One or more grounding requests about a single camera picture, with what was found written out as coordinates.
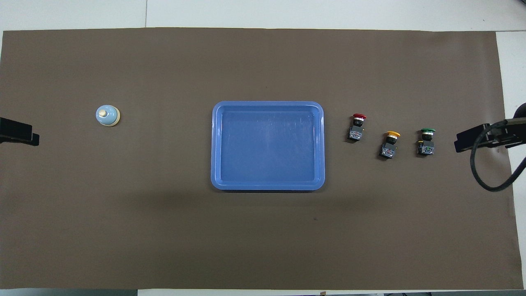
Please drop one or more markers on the blue plastic tray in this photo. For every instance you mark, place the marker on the blue plastic tray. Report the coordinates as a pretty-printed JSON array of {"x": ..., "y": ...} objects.
[{"x": 267, "y": 148}]

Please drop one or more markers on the red push button switch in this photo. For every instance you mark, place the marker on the red push button switch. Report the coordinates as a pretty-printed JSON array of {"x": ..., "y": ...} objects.
[{"x": 356, "y": 132}]

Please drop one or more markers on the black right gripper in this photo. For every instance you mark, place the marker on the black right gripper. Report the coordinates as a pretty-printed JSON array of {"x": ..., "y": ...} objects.
[{"x": 476, "y": 135}]

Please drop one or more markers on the brown table mat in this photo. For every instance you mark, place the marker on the brown table mat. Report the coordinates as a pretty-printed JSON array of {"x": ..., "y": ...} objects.
[{"x": 164, "y": 230}]

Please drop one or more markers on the yellow push button switch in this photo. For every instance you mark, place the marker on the yellow push button switch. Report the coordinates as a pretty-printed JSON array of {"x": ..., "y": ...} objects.
[{"x": 388, "y": 151}]

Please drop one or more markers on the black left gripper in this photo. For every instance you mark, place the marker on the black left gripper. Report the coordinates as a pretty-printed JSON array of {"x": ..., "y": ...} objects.
[{"x": 14, "y": 129}]

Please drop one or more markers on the light blue desk bell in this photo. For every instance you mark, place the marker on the light blue desk bell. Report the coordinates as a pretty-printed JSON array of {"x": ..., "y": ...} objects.
[{"x": 106, "y": 116}]

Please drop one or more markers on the green push button switch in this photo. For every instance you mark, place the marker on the green push button switch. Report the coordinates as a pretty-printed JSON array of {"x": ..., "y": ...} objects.
[{"x": 426, "y": 149}]

